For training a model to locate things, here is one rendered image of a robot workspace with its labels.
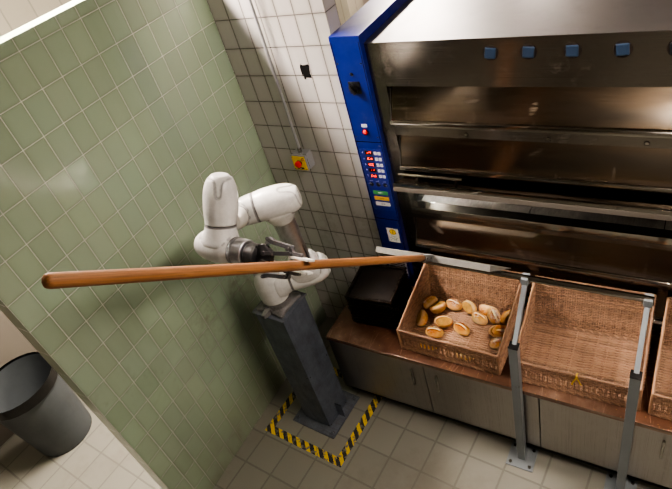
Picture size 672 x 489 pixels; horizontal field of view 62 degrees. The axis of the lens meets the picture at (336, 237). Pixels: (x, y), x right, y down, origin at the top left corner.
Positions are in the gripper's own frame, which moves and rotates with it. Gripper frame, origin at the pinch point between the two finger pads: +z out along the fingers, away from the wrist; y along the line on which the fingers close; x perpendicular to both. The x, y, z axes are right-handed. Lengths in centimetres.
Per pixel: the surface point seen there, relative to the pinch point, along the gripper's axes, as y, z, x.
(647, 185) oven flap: -43, 80, -123
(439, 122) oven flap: -61, -6, -105
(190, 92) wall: -63, -121, -63
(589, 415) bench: 63, 72, -145
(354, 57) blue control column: -85, -43, -85
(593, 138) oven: -59, 59, -112
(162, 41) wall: -82, -121, -43
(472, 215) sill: -21, 3, -144
